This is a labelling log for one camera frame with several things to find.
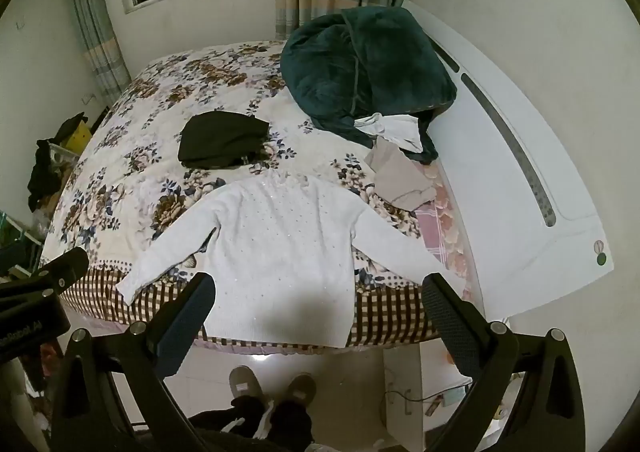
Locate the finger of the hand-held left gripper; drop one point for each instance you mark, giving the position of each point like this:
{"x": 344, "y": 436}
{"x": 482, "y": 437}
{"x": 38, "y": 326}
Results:
{"x": 62, "y": 272}

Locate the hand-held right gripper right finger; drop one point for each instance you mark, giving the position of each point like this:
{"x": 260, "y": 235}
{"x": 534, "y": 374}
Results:
{"x": 450, "y": 327}

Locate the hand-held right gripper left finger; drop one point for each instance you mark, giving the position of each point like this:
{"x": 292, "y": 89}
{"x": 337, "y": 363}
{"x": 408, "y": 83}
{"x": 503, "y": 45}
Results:
{"x": 189, "y": 324}

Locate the white knit sweater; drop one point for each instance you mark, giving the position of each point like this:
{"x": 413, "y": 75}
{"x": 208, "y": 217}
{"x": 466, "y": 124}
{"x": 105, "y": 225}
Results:
{"x": 280, "y": 257}

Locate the pile of dark clothes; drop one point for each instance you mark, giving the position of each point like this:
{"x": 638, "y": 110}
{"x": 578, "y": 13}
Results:
{"x": 40, "y": 177}

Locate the white bedside cabinet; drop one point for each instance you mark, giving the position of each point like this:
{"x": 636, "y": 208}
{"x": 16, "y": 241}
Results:
{"x": 400, "y": 367}

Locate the grey slipper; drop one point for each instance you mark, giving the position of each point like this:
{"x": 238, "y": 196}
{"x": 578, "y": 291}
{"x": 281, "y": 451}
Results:
{"x": 301, "y": 389}
{"x": 247, "y": 384}

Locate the pink floral pillow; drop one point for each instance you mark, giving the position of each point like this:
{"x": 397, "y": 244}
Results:
{"x": 440, "y": 232}

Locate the black pants with white stripe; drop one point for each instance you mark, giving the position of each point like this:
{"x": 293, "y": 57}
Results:
{"x": 250, "y": 424}

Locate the yellow box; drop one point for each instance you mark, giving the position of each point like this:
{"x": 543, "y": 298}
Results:
{"x": 80, "y": 139}

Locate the white headboard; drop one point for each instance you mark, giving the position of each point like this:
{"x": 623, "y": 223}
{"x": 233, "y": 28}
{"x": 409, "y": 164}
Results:
{"x": 480, "y": 172}

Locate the beige cloth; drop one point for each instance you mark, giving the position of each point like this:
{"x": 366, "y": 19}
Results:
{"x": 395, "y": 177}

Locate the floral bedspread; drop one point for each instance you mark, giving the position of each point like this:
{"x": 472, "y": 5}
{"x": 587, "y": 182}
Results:
{"x": 150, "y": 107}

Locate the black garment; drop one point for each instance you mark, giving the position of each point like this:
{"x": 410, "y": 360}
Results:
{"x": 220, "y": 139}

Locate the white grey cloth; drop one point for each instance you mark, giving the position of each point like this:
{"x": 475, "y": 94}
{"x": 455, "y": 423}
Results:
{"x": 395, "y": 129}

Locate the narrow grey-green curtain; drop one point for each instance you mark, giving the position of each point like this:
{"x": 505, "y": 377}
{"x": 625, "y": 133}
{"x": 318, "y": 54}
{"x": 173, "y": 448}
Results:
{"x": 95, "y": 32}

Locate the dark green plush blanket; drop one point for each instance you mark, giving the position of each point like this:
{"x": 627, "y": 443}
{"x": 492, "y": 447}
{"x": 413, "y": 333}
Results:
{"x": 360, "y": 62}

